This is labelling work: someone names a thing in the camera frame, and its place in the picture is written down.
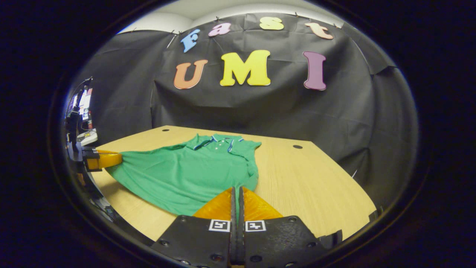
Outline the white side table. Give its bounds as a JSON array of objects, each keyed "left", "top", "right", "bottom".
[{"left": 77, "top": 128, "right": 98, "bottom": 146}]

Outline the computer monitor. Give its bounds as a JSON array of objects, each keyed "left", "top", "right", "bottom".
[{"left": 69, "top": 89, "right": 92, "bottom": 121}]

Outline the green T-shirt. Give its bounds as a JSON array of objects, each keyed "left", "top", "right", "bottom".
[{"left": 105, "top": 133, "right": 262, "bottom": 216}]

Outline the black backdrop cloth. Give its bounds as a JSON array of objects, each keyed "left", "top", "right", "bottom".
[{"left": 73, "top": 13, "right": 419, "bottom": 209}]

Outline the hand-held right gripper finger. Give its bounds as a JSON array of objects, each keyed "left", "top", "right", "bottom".
[
  {"left": 151, "top": 187, "right": 237, "bottom": 268},
  {"left": 238, "top": 187, "right": 342, "bottom": 267}
]

